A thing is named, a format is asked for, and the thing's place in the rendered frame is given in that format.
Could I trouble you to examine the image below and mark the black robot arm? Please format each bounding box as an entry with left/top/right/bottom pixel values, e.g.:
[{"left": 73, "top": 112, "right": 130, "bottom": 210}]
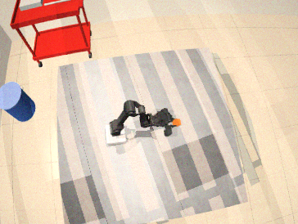
[{"left": 109, "top": 100, "right": 173, "bottom": 137}]

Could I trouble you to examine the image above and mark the orange block with dark square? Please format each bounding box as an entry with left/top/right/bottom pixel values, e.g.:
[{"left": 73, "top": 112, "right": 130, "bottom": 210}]
[{"left": 173, "top": 119, "right": 181, "bottom": 127}]

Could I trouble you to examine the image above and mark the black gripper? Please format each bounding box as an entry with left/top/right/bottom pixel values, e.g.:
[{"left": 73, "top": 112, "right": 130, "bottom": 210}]
[{"left": 157, "top": 108, "right": 177, "bottom": 137}]

